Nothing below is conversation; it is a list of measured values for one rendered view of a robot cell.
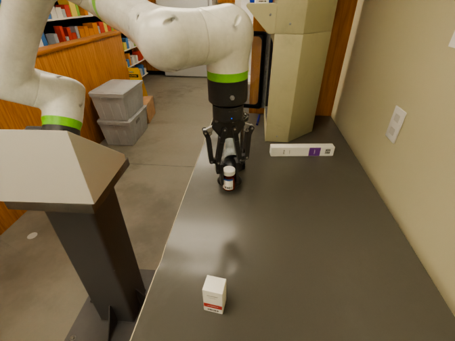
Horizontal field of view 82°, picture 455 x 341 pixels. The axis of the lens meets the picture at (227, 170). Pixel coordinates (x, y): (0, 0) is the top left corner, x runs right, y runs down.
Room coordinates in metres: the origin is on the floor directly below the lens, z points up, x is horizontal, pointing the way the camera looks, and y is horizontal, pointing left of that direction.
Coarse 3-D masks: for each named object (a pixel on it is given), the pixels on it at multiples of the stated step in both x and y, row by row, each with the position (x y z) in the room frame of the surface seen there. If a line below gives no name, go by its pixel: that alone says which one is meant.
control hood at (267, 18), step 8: (248, 8) 1.15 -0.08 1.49; (256, 8) 1.15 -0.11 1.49; (264, 8) 1.14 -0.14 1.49; (272, 8) 1.14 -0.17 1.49; (256, 16) 1.15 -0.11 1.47; (264, 16) 1.14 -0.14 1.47; (272, 16) 1.14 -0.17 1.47; (264, 24) 1.14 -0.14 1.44; (272, 24) 1.14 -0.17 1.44; (272, 32) 1.14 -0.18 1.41
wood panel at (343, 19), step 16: (352, 0) 1.47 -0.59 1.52; (336, 16) 1.48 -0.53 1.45; (352, 16) 1.47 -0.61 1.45; (336, 32) 1.48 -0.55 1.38; (336, 48) 1.48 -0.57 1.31; (336, 64) 1.47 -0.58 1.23; (336, 80) 1.47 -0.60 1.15; (320, 96) 1.48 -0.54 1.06; (256, 112) 1.51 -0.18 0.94; (320, 112) 1.48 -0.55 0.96
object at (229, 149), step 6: (246, 114) 0.92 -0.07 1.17; (240, 132) 0.88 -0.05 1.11; (228, 138) 0.88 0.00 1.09; (240, 138) 0.88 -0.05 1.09; (228, 144) 0.88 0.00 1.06; (240, 144) 0.88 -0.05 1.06; (228, 150) 0.87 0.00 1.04; (234, 150) 0.87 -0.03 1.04; (222, 156) 0.91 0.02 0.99; (228, 156) 0.88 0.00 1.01; (234, 156) 0.87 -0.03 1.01; (228, 162) 0.87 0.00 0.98
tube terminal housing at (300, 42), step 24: (288, 0) 1.14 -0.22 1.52; (312, 0) 1.15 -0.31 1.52; (336, 0) 1.25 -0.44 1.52; (288, 24) 1.14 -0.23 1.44; (312, 24) 1.16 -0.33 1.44; (288, 48) 1.13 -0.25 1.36; (312, 48) 1.18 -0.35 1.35; (288, 72) 1.13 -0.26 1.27; (312, 72) 1.20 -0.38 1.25; (288, 96) 1.13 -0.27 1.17; (312, 96) 1.22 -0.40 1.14; (264, 120) 1.35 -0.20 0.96; (288, 120) 1.13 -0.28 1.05; (312, 120) 1.25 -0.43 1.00
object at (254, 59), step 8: (256, 40) 1.46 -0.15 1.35; (256, 48) 1.46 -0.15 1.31; (256, 56) 1.46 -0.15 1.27; (248, 64) 1.47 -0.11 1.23; (256, 64) 1.46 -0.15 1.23; (248, 72) 1.47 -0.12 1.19; (256, 72) 1.46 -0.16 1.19; (248, 80) 1.47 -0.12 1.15; (256, 80) 1.46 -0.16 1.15; (248, 88) 1.47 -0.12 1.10; (256, 88) 1.46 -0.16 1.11; (248, 96) 1.47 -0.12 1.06; (256, 96) 1.46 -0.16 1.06
